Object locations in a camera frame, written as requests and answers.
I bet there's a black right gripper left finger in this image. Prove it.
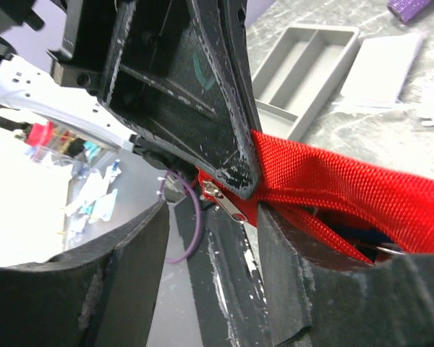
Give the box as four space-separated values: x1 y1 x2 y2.
0 202 169 346

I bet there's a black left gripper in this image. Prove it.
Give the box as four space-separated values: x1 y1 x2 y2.
0 0 128 87

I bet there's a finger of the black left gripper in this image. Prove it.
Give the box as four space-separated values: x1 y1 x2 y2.
98 1 260 199

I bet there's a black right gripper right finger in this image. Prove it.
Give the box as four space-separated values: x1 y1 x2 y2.
258 205 434 346

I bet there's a red first aid pouch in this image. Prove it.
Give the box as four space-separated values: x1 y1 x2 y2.
197 129 434 265

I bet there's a grey plastic tray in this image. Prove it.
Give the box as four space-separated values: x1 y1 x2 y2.
252 25 360 142

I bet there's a white gauze pad packet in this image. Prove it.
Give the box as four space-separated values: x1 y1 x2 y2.
334 33 425 109

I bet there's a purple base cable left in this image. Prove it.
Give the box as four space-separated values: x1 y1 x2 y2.
157 169 203 265

